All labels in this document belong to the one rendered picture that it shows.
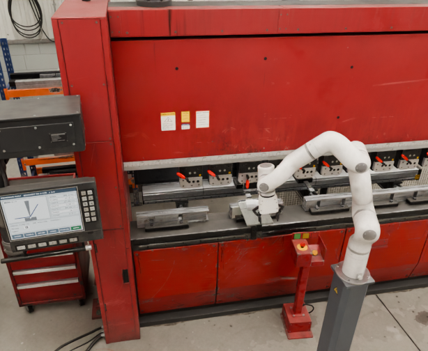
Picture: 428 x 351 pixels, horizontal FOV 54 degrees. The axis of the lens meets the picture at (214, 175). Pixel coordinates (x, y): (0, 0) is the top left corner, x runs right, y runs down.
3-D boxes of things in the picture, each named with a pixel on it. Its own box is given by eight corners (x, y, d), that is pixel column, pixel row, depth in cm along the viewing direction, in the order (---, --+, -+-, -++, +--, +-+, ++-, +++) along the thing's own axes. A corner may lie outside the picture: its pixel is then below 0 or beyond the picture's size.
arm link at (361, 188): (356, 237, 218) (351, 219, 232) (380, 235, 215) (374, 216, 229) (344, 154, 195) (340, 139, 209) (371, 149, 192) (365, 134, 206)
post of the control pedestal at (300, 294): (294, 315, 321) (303, 261, 293) (292, 309, 325) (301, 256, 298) (301, 314, 321) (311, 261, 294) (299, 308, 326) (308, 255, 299)
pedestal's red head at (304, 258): (295, 267, 288) (298, 247, 279) (289, 252, 302) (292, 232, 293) (323, 265, 290) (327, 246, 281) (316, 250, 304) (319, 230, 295)
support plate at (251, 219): (247, 225, 273) (247, 225, 273) (237, 203, 296) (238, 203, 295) (273, 223, 276) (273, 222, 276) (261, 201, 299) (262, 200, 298)
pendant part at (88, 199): (12, 253, 209) (-6, 193, 191) (14, 239, 219) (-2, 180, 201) (104, 239, 220) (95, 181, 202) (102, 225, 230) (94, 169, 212)
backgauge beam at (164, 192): (143, 205, 311) (141, 193, 305) (141, 195, 323) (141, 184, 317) (419, 180, 351) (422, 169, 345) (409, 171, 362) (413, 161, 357)
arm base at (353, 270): (376, 281, 230) (384, 256, 221) (346, 287, 226) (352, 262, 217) (358, 259, 246) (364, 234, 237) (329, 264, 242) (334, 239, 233)
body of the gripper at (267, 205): (258, 196, 213) (260, 216, 217) (278, 193, 213) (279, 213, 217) (256, 190, 219) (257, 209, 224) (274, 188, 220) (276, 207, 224)
